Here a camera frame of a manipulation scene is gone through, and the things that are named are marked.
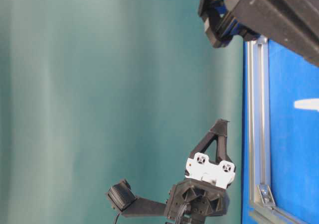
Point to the black and white lower gripper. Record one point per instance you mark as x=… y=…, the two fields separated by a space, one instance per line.
x=203 y=191

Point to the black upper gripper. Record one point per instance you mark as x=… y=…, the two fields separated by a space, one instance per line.
x=291 y=23

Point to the blue board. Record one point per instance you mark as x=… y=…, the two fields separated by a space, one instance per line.
x=294 y=134

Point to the aluminium extrusion frame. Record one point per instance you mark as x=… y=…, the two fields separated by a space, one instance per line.
x=265 y=210

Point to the white string loop holder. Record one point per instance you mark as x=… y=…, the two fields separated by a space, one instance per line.
x=307 y=104

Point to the black camera on lower gripper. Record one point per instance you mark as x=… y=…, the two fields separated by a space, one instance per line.
x=129 y=205

